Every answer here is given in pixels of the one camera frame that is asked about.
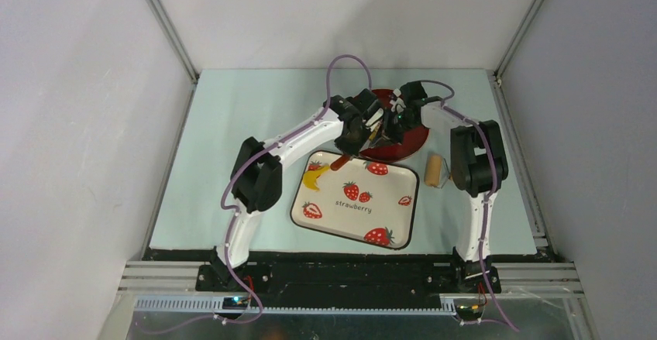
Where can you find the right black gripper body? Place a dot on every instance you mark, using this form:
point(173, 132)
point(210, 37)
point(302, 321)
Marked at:
point(396, 124)

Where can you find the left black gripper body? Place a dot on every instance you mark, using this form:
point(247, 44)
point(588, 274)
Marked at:
point(352, 142)

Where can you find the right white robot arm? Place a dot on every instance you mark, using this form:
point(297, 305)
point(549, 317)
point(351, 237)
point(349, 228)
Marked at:
point(478, 163)

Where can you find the white strawberry print tray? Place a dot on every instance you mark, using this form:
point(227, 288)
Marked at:
point(364, 201)

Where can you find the orange handled metal scraper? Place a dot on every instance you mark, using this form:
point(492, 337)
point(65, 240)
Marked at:
point(352, 142)

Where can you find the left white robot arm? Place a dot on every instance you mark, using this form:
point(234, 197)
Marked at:
point(256, 182)

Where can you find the yellow dough scrap strip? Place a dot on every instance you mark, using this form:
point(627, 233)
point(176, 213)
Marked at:
point(310, 177)

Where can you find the round red lacquer tray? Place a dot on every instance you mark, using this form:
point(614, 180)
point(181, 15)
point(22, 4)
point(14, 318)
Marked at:
point(413, 141)

